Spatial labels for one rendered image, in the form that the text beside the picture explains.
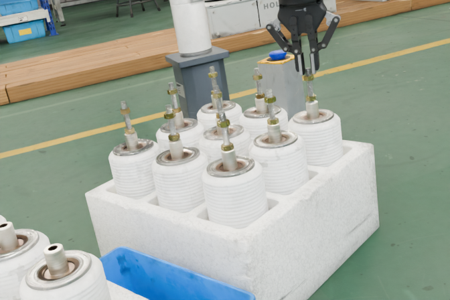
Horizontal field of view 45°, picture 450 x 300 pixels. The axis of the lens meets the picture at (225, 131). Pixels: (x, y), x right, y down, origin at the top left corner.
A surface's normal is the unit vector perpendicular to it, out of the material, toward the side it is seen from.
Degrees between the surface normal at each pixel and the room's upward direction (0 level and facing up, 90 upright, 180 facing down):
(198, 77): 90
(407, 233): 0
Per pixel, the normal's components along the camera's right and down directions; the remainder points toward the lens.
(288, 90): 0.75, 0.11
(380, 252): -0.15, -0.93
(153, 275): -0.64, 0.31
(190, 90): -0.40, 0.35
